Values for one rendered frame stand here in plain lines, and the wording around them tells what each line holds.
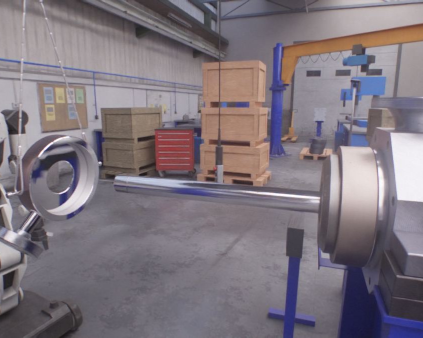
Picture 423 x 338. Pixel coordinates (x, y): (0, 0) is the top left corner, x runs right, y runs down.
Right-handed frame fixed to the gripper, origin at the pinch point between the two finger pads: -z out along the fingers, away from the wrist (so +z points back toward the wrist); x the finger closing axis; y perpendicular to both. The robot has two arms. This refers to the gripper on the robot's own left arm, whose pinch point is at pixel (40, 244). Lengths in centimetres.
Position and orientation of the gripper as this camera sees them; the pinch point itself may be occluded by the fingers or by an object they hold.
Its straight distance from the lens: 210.9
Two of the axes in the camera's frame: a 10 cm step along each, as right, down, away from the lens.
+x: 8.6, -0.9, -5.1
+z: -1.7, -9.8, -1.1
